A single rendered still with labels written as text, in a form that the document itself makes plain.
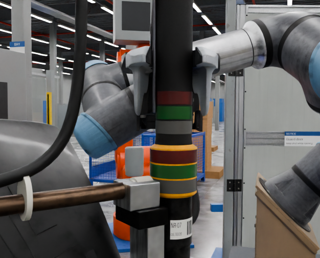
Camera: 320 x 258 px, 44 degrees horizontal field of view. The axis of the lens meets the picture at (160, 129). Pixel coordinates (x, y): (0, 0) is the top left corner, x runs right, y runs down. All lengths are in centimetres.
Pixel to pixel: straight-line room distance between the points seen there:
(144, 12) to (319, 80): 373
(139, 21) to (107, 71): 361
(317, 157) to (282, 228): 20
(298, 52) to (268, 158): 155
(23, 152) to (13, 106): 452
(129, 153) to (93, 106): 351
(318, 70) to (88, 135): 38
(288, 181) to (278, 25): 46
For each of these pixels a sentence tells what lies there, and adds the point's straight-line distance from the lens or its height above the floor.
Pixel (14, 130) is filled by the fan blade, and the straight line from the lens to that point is 45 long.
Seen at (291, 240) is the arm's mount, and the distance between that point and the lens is 108.
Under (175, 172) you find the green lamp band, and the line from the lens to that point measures 35.
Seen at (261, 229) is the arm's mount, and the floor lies 114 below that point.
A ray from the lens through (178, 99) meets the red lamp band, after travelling 35.
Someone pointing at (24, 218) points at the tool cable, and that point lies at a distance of 31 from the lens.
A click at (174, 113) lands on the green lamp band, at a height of 144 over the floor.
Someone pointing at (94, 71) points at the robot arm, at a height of 151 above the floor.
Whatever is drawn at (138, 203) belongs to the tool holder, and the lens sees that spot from 33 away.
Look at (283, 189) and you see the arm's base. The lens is 110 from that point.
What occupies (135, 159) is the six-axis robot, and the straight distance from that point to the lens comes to 412.
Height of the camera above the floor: 144
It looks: 3 degrees down
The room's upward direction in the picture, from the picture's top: straight up
